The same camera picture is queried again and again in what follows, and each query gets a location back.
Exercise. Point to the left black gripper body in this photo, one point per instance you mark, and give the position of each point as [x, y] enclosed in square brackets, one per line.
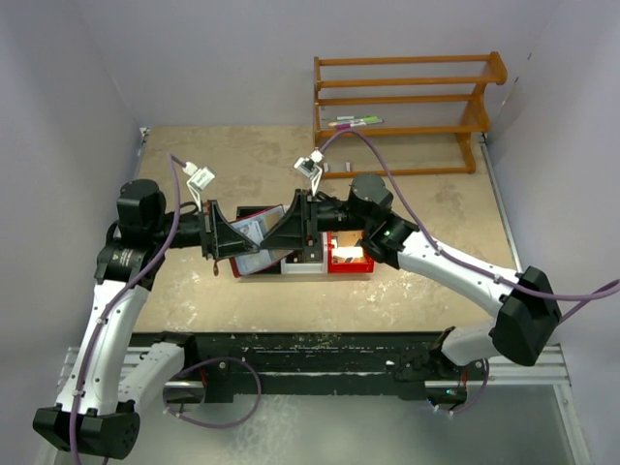
[196, 230]

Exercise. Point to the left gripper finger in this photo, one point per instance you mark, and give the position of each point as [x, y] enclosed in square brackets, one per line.
[237, 247]
[226, 235]

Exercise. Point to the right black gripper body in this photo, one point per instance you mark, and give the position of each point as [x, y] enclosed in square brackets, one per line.
[328, 215]

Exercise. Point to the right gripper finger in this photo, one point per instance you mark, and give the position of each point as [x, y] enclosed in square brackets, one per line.
[283, 241]
[291, 224]

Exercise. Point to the silver credit card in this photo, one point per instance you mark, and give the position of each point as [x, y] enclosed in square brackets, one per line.
[253, 228]

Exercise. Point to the red leather card holder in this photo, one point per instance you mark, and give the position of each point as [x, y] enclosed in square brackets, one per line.
[257, 242]

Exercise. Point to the red plastic bin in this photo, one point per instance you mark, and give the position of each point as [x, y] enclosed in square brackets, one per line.
[367, 267]

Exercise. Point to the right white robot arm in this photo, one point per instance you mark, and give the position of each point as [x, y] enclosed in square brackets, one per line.
[521, 319]

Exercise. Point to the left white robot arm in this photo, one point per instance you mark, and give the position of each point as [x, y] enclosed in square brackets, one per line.
[97, 411]

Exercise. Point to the gold cards pile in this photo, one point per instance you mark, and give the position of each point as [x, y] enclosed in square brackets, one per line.
[346, 248]

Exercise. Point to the black plastic bin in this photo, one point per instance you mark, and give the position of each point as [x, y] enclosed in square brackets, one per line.
[249, 213]

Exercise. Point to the white plastic bin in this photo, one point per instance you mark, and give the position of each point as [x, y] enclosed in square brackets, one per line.
[294, 264]

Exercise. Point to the purple marker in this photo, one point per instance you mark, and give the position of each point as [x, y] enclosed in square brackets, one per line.
[359, 123]

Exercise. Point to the green marker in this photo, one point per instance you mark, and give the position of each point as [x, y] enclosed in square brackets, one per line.
[353, 118]

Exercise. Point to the wooden rack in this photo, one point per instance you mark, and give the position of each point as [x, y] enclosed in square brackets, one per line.
[414, 95]

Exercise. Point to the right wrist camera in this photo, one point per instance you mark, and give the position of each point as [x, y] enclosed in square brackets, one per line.
[311, 167]

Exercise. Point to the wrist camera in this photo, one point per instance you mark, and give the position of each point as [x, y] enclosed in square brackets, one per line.
[311, 167]
[198, 180]

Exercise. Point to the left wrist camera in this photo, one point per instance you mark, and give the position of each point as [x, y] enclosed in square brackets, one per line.
[198, 180]

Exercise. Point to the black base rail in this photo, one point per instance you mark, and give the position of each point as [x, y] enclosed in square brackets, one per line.
[401, 364]

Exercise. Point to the aluminium frame rail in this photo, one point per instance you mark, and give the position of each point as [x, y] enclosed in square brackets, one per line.
[551, 370]

